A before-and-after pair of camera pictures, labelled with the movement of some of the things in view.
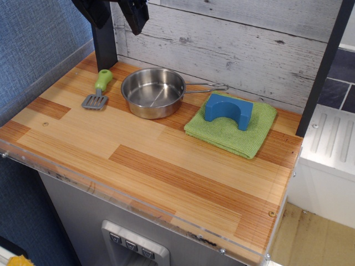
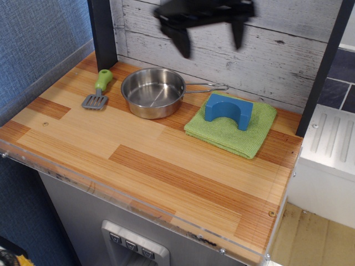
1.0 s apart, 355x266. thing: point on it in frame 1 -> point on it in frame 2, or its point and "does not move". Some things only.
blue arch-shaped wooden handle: x=219 y=106 does not move
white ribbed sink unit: x=323 y=181 does not move
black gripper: x=97 y=11 -> x=176 y=16
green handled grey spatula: x=98 y=101 does not move
